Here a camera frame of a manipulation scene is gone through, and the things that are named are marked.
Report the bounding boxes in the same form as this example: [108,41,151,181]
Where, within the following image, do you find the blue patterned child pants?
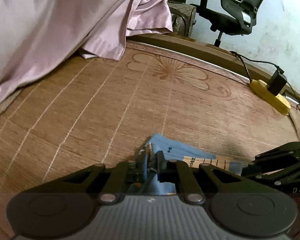
[137,133,243,196]

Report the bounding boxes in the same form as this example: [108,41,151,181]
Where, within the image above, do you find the yellow power strip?
[249,80,291,115]

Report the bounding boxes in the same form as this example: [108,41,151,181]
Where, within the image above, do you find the brown bamboo bed mat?
[0,42,300,239]

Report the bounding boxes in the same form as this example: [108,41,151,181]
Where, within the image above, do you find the black power adapter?
[268,72,287,96]

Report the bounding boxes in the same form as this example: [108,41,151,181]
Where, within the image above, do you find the pink satin blanket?
[0,0,172,103]

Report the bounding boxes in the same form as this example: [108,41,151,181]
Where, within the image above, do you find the dark quilted bag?
[168,2,196,37]

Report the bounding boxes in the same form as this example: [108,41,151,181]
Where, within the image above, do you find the black office chair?
[195,0,263,47]

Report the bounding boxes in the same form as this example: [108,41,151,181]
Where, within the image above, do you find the black power cable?
[230,50,300,140]

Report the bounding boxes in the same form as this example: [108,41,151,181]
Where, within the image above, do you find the wooden bed frame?
[125,33,300,106]

